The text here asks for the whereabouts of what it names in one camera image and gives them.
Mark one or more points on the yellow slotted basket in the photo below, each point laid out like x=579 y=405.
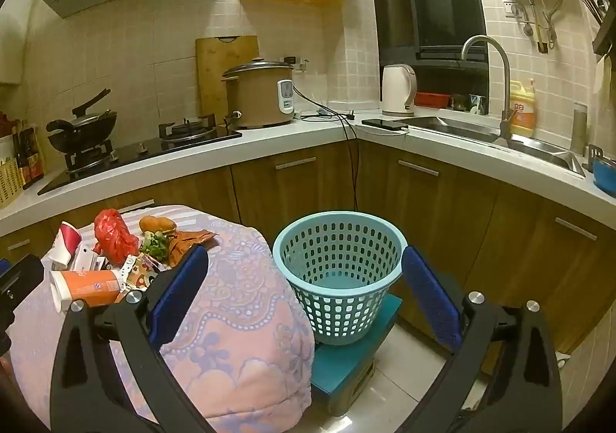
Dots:
x=9 y=185

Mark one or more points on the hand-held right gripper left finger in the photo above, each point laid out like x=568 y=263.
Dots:
x=183 y=288

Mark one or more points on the red plastic bag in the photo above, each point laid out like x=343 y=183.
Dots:
x=113 y=233

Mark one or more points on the small white box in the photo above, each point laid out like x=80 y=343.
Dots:
x=84 y=259

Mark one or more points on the white electric kettle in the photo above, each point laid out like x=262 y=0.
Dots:
x=397 y=91

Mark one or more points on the brown rice cooker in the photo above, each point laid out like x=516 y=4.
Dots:
x=255 y=96

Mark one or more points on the black smartphone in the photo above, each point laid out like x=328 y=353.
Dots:
x=385 y=124

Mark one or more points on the black glass gas stove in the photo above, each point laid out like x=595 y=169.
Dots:
x=144 y=149

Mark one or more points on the blue bowl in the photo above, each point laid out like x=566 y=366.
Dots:
x=605 y=175

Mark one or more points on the steel faucet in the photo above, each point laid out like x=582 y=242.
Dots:
x=505 y=76

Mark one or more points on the yellow detergent bottle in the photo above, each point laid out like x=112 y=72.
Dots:
x=523 y=113

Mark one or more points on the utensil rack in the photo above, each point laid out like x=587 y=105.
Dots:
x=604 y=33

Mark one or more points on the light blue perforated plastic basket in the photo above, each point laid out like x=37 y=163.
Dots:
x=339 y=215

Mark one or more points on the orange white tube container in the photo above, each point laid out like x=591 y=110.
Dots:
x=91 y=286

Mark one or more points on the steel sink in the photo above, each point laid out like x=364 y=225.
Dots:
x=457 y=127

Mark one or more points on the black frying pan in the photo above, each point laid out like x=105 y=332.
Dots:
x=60 y=127

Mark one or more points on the green vegetable scraps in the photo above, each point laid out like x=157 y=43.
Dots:
x=155 y=245

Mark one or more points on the bitten bread roll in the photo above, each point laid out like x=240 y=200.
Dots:
x=156 y=223

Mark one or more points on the brown snack wrapper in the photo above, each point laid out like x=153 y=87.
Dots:
x=187 y=238

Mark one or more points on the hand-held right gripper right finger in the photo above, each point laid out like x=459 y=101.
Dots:
x=428 y=298

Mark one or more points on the dark sauce bottle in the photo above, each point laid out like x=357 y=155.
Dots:
x=36 y=158
x=21 y=163

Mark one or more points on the patterned paper carton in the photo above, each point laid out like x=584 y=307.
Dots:
x=139 y=274

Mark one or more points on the pink floral blanket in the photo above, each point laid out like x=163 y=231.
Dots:
x=240 y=317

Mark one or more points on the red and white paper cup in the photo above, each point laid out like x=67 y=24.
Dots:
x=65 y=240

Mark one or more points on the black wok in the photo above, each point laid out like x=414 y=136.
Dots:
x=98 y=125

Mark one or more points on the red tray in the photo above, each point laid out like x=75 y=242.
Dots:
x=431 y=100

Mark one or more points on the teal stool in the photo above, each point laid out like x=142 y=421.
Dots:
x=337 y=365

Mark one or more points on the wooden cutting board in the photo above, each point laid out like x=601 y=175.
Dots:
x=216 y=67

